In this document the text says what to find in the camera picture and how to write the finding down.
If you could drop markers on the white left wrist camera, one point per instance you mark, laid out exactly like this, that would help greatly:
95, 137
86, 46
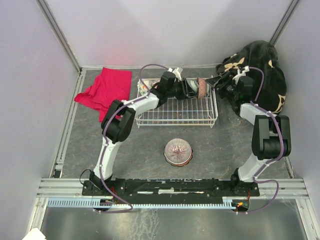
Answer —
177, 72

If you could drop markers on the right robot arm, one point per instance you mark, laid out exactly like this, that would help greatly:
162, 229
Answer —
271, 136

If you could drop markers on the grey hexagon pattern bowl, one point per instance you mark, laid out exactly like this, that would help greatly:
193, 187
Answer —
194, 85

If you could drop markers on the floral orange green bowl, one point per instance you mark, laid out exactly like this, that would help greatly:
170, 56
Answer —
144, 86

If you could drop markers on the white wire dish rack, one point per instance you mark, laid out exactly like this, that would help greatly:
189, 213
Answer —
189, 112

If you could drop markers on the red folded t-shirt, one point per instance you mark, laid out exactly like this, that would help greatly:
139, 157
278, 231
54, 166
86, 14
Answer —
109, 85

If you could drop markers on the black floral blanket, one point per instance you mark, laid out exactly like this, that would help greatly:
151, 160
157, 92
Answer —
270, 88

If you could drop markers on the purple striped bowl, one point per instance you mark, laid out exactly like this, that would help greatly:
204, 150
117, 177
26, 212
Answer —
177, 143

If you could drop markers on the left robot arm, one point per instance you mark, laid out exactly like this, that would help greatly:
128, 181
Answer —
118, 121

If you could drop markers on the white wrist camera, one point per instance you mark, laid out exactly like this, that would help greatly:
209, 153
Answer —
177, 72
241, 72

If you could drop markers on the white paper corner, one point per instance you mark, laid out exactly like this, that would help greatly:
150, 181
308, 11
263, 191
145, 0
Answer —
34, 234

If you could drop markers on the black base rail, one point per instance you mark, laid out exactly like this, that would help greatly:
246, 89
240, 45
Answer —
171, 191

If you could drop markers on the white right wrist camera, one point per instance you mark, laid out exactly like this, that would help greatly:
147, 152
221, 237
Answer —
241, 72

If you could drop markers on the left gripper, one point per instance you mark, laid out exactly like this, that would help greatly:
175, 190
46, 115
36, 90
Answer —
190, 93

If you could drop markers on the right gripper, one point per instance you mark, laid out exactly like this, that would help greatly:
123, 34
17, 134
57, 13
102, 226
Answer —
214, 81

